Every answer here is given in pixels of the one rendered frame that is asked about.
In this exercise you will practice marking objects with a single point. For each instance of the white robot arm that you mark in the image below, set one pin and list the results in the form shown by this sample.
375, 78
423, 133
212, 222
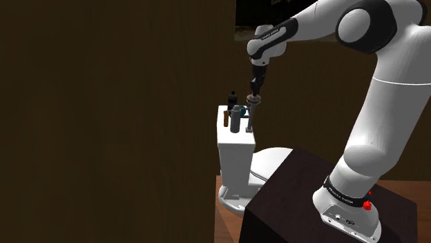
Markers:
387, 111

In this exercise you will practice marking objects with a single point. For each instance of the black bottle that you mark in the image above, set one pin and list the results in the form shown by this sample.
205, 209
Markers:
232, 100

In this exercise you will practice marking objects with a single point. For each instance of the white toilet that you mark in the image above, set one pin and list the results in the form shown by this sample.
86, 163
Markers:
235, 158

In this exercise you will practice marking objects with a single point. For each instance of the teal round object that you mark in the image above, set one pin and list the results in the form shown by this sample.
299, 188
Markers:
244, 110

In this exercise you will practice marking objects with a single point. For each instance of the grey tall stick round top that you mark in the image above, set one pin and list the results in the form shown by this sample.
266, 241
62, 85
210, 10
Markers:
250, 117

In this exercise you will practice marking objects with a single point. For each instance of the grey bottle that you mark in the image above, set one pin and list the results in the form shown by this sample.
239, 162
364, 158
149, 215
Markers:
235, 121

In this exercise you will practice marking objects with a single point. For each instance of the dark window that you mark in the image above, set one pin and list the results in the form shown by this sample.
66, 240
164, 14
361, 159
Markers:
259, 13

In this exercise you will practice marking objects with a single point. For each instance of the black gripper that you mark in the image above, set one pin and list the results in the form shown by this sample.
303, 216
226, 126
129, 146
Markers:
259, 71

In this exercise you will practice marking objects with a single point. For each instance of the brown cylinder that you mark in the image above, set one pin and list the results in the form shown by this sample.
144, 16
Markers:
226, 119

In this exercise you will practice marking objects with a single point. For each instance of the dark robot stand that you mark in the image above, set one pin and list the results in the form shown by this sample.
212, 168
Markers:
286, 202

